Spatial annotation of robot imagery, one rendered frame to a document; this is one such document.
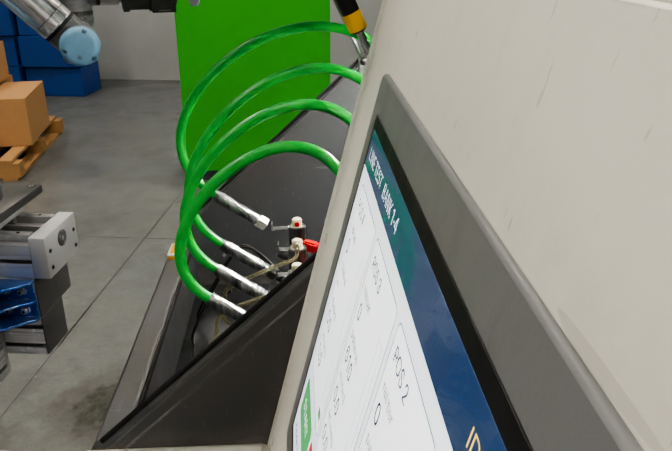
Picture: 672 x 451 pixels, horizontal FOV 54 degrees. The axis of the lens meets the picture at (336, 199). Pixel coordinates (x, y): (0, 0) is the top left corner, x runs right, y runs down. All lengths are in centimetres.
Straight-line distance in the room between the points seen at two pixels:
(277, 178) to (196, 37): 298
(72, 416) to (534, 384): 243
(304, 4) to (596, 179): 408
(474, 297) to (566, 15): 10
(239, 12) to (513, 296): 409
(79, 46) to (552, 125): 125
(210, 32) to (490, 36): 402
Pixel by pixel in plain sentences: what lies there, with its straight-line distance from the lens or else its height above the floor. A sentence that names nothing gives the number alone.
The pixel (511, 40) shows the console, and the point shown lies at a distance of 27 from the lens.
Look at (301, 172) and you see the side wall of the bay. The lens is 138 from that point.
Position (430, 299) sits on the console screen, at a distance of 28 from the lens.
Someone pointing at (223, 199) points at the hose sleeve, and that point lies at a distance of 106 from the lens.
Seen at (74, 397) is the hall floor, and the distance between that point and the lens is 266.
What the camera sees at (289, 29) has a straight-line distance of 99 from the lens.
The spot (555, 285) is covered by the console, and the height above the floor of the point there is 145.
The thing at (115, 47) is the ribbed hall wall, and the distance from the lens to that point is 807.
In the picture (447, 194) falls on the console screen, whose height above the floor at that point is 144.
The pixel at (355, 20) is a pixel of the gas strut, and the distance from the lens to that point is 67.
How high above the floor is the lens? 154
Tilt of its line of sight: 22 degrees down
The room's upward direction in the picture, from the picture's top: straight up
